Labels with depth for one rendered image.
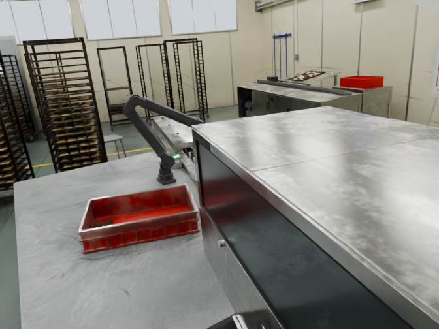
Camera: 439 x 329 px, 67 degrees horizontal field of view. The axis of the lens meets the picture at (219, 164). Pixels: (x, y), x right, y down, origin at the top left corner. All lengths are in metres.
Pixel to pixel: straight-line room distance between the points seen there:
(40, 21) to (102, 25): 1.30
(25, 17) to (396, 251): 8.87
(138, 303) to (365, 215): 0.80
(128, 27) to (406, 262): 8.68
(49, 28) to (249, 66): 4.97
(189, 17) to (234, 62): 1.64
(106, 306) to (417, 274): 0.93
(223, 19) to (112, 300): 8.66
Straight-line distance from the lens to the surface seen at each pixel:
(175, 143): 2.43
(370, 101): 5.16
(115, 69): 8.87
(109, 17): 8.91
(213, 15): 9.33
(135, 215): 1.65
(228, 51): 9.40
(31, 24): 9.01
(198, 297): 1.10
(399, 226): 0.48
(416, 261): 0.42
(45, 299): 1.28
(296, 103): 4.99
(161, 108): 1.89
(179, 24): 9.08
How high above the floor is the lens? 1.53
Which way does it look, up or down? 19 degrees down
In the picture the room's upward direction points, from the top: 5 degrees counter-clockwise
